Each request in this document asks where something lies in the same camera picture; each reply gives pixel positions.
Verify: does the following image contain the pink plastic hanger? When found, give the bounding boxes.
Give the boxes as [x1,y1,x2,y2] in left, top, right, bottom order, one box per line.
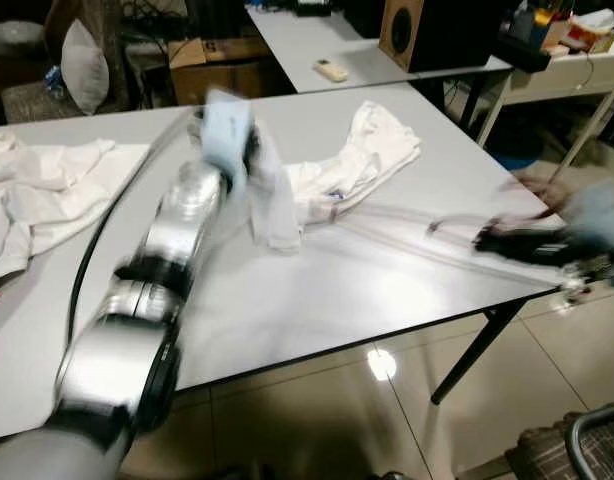
[332,172,573,276]

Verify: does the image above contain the white mesh t-shirt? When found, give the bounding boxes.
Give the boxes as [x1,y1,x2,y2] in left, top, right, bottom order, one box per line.
[249,100,423,253]

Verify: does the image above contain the brown cardboard box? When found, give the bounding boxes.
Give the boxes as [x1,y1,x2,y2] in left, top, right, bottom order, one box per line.
[169,36,275,106]

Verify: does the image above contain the blue bin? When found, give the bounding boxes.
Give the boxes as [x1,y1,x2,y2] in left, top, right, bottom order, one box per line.
[490,128,544,171]

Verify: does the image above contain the white remote control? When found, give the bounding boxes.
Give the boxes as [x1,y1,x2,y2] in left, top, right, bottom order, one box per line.
[313,58,351,83]

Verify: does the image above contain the long white table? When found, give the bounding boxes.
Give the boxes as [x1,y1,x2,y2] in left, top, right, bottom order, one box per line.
[247,5,515,136]

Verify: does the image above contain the white table black legs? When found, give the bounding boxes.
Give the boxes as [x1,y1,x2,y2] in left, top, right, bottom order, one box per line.
[0,82,568,446]

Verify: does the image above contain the white desk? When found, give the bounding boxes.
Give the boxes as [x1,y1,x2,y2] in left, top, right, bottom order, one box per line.
[495,40,614,181]

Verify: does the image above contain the black box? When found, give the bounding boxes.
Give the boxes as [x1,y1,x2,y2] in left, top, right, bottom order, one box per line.
[495,30,554,74]

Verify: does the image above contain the grey pillow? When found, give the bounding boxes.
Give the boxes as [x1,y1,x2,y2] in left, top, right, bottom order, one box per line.
[59,20,111,116]

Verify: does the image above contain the wooden front speaker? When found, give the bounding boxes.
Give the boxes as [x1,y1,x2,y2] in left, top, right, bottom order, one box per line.
[379,0,510,74]

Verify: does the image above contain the black mesh chair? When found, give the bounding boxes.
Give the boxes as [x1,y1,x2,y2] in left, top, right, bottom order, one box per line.
[505,403,614,480]

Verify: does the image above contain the crumpled white garment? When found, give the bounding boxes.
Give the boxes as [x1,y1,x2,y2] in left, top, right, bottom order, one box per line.
[0,133,153,286]

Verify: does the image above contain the colourful pen holder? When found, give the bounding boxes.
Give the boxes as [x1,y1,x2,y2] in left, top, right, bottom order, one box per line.
[507,0,573,49]

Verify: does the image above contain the red white tissue pack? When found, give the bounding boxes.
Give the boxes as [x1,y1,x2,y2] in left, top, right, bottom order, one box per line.
[562,8,614,53]

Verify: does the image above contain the dark wicker armchair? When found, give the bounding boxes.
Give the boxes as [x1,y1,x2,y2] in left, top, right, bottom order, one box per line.
[2,0,138,126]

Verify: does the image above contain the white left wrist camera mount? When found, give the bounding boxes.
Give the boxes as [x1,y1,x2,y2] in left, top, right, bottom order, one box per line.
[200,88,258,183]

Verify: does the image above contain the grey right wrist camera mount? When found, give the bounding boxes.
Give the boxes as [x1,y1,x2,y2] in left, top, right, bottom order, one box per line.
[562,180,614,251]

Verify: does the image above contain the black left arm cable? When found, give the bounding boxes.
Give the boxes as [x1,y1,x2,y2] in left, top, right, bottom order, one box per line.
[67,110,203,346]

